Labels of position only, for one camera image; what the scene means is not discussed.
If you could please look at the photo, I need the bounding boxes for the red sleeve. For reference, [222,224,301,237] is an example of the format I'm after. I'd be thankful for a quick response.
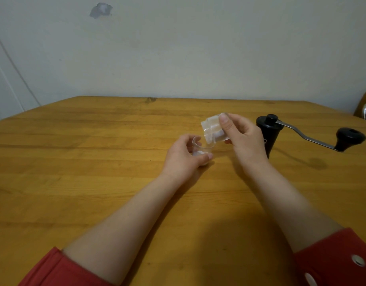
[18,247,112,286]
[292,228,366,286]

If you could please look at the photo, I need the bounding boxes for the red right sleeve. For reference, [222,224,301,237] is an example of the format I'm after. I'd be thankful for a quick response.
[292,228,366,286]

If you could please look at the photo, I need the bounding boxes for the wooden chair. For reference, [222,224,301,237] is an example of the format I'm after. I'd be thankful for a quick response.
[353,88,366,122]

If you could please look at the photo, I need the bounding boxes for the person's right hand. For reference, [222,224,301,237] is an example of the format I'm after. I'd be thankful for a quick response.
[218,113,270,172]

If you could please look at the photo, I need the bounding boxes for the person's right forearm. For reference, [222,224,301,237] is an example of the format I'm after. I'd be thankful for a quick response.
[245,159,343,253]

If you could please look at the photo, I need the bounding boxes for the person's left hand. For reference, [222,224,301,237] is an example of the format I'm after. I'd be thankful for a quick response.
[162,133,214,187]

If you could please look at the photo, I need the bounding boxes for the person's left forearm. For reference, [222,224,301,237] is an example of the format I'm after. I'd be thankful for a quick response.
[62,174,191,285]

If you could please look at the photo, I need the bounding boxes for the red left sleeve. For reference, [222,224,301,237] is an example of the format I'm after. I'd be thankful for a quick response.
[18,247,112,286]

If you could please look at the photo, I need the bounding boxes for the clear grinder jar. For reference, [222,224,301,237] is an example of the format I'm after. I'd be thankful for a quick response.
[200,113,230,145]

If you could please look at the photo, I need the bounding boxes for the black hand grinder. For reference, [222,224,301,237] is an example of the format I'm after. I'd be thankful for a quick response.
[256,114,366,159]

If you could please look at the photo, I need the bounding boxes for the clear plastic cup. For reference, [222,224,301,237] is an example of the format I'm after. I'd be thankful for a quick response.
[191,136,215,166]

